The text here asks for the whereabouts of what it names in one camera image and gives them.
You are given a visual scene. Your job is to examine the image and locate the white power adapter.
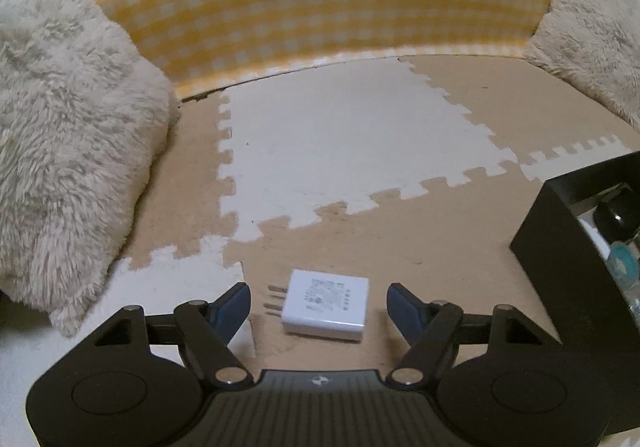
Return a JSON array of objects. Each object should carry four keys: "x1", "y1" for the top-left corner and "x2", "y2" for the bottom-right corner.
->
[{"x1": 262, "y1": 269, "x2": 370, "y2": 342}]

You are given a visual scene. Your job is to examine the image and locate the black cardboard box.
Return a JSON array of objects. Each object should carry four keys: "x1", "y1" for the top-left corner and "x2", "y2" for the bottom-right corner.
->
[{"x1": 510, "y1": 152, "x2": 639, "y2": 434}]

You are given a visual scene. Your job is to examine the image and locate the black oval case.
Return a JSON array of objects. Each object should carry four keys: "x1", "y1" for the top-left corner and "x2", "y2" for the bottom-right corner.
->
[{"x1": 593, "y1": 184, "x2": 639, "y2": 243}]

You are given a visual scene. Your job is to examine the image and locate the fluffy white pillow left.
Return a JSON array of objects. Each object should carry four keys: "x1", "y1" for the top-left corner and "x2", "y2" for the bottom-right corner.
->
[{"x1": 1, "y1": 0, "x2": 178, "y2": 337}]

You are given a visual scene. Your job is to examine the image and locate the fluffy white pillow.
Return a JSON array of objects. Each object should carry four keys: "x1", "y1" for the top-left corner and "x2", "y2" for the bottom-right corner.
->
[
  {"x1": 1, "y1": 0, "x2": 178, "y2": 337},
  {"x1": 524, "y1": 0, "x2": 639, "y2": 128}
]

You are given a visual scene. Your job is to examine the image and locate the yellow checkered cushion backrest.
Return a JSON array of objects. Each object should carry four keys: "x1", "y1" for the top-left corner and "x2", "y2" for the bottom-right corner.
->
[{"x1": 95, "y1": 0, "x2": 551, "y2": 98}]

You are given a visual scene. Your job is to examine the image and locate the fluffy white pillow right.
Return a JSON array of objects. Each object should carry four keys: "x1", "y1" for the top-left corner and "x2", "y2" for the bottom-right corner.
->
[{"x1": 524, "y1": 0, "x2": 639, "y2": 128}]

